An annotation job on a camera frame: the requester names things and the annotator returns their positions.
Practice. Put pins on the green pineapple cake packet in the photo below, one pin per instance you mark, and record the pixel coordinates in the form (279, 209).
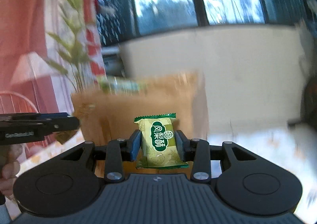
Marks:
(158, 144)

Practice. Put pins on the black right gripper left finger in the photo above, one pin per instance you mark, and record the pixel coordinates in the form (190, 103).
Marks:
(119, 151)

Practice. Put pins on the green vegetable chips bag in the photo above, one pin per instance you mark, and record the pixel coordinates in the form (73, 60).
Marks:
(120, 85)

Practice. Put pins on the person's left hand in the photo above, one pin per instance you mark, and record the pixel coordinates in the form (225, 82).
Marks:
(10, 169)

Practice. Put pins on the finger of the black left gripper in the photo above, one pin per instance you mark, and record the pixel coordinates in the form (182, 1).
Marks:
(59, 122)

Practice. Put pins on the pink bamboo print curtain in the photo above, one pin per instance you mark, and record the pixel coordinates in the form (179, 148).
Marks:
(50, 53)

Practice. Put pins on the black exercise bike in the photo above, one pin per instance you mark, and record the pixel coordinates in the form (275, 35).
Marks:
(307, 107)

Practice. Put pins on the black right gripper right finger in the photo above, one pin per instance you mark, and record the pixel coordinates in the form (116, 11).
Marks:
(196, 151)

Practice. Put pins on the floral checkered tablecloth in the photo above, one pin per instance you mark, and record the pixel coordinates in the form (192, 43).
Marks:
(59, 180)

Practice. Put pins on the plastic-lined cardboard box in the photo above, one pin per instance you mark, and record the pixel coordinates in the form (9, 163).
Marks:
(105, 117)

